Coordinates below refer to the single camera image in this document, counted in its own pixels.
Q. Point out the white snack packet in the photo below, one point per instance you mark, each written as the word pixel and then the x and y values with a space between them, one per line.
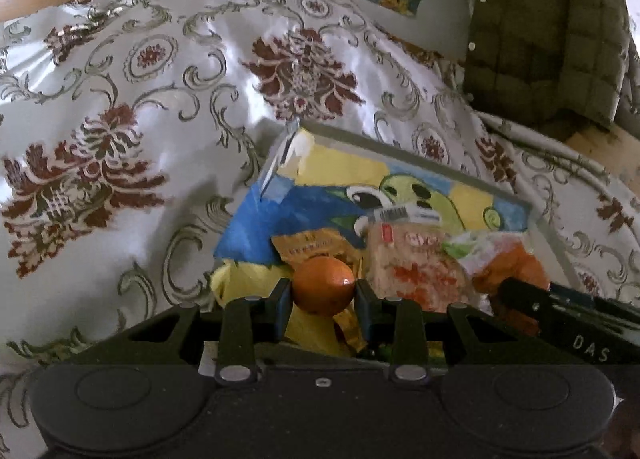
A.
pixel 470 246

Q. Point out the yellow snack packet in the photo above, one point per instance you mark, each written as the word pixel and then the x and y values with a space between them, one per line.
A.
pixel 310 249

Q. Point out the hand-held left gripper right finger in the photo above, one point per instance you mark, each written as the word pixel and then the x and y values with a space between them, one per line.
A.
pixel 365 309

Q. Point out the floral printed blanket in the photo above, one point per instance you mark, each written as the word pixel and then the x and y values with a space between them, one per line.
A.
pixel 150 139

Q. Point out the grey shallow box tray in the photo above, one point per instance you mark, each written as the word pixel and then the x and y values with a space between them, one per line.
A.
pixel 400 159

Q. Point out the crayon drawing paper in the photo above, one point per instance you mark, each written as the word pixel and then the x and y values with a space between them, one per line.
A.
pixel 280 219

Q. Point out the oat bar packet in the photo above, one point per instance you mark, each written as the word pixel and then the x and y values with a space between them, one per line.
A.
pixel 420 274

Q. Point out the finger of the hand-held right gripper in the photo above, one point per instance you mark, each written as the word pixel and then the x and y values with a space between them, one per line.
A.
pixel 570 296

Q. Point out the olive quilted jacket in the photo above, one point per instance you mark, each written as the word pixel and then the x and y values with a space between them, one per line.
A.
pixel 550 39

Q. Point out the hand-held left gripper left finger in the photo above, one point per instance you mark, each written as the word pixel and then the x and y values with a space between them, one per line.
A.
pixel 282 304

